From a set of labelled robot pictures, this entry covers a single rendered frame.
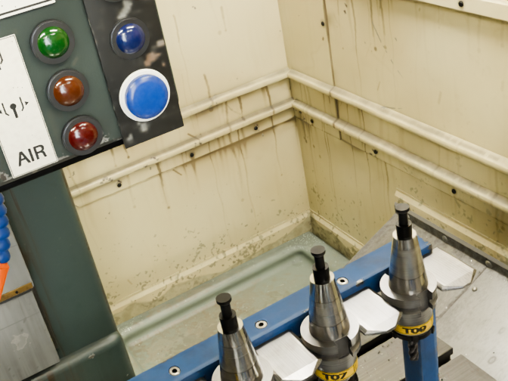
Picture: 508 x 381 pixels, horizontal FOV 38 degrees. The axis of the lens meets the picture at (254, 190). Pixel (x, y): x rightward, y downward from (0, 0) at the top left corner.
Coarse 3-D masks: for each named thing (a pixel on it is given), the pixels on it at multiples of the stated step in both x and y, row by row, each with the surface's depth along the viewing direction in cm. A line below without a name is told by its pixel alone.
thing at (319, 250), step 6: (318, 246) 74; (312, 252) 73; (318, 252) 73; (324, 252) 73; (318, 258) 73; (318, 264) 73; (324, 264) 74; (312, 270) 74; (318, 270) 74; (324, 270) 74; (318, 276) 74; (324, 276) 74
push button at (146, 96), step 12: (132, 84) 47; (144, 84) 48; (156, 84) 48; (132, 96) 48; (144, 96) 48; (156, 96) 48; (168, 96) 49; (132, 108) 48; (144, 108) 48; (156, 108) 49
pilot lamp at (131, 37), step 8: (128, 24) 46; (136, 24) 46; (120, 32) 46; (128, 32) 46; (136, 32) 46; (120, 40) 46; (128, 40) 46; (136, 40) 47; (144, 40) 47; (120, 48) 46; (128, 48) 47; (136, 48) 47
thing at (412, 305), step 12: (384, 276) 84; (432, 276) 83; (384, 288) 82; (432, 288) 81; (396, 300) 80; (408, 300) 80; (420, 300) 80; (432, 300) 82; (408, 312) 81; (420, 312) 81
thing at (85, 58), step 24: (72, 0) 44; (0, 24) 43; (24, 24) 43; (72, 24) 45; (24, 48) 44; (96, 48) 46; (48, 72) 45; (96, 72) 47; (96, 96) 47; (48, 120) 46; (0, 144) 45; (120, 144) 50; (0, 168) 46; (48, 168) 48; (0, 192) 47
